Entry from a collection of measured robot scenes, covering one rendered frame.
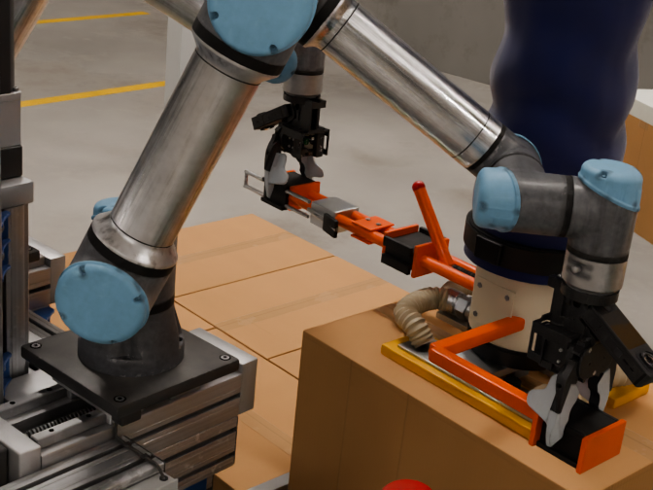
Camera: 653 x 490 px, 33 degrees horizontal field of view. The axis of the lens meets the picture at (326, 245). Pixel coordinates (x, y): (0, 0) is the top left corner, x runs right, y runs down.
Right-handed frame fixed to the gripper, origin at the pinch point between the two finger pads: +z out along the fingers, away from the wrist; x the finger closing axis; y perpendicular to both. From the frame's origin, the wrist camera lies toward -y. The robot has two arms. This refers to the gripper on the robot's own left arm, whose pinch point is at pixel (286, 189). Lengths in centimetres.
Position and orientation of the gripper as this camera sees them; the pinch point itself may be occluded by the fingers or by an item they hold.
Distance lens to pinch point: 221.4
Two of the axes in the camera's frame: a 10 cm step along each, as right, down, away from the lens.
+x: 7.5, -1.8, 6.4
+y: 6.6, 3.4, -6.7
